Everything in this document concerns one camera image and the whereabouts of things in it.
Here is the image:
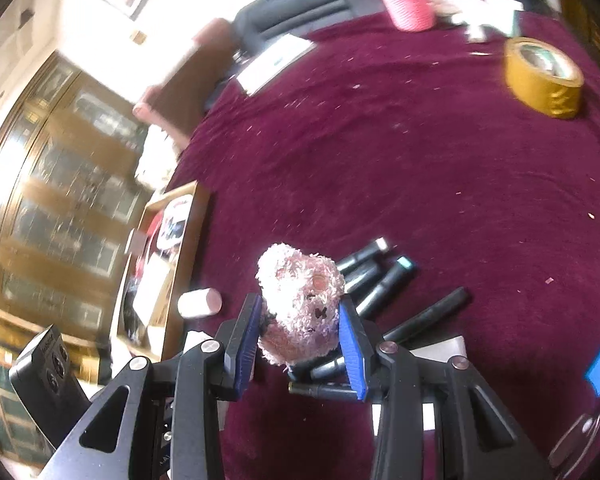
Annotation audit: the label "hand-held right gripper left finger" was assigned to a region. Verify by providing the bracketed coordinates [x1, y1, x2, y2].
[50, 294, 265, 480]

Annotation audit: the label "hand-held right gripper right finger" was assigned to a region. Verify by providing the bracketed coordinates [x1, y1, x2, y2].
[337, 294, 556, 480]

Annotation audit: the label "pink plush toy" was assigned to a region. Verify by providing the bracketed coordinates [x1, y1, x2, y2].
[256, 242, 346, 367]

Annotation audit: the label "black marker blue cap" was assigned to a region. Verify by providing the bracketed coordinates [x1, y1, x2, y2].
[354, 256, 417, 319]

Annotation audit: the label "white notepad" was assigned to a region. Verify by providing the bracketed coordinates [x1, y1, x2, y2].
[410, 335, 468, 441]

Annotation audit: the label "wooden tray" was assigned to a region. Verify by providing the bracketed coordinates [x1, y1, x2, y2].
[112, 180, 212, 362]

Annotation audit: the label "black marker teal end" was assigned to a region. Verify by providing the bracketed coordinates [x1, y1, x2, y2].
[287, 355, 362, 402]

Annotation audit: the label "small white bottle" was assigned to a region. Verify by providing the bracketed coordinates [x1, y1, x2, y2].
[177, 287, 224, 319]

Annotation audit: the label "plain black marker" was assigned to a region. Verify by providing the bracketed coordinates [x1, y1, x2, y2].
[382, 287, 471, 344]

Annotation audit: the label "black marker white cap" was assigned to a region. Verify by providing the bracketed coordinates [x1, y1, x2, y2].
[336, 237, 392, 277]

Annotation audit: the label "glass-door wooden cabinet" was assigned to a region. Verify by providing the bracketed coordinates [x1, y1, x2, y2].
[0, 50, 152, 376]

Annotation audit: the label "brown chair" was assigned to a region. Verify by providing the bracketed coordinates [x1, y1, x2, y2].
[132, 17, 239, 154]

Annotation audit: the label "white notebook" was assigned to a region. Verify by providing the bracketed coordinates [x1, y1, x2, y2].
[235, 35, 317, 97]

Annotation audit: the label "yellow tape roll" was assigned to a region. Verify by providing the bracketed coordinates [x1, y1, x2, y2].
[503, 37, 584, 120]

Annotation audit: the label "black leather sofa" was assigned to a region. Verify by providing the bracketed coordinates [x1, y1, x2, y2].
[232, 0, 387, 57]

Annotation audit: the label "clear frame glasses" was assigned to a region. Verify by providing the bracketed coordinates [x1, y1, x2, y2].
[547, 409, 600, 469]

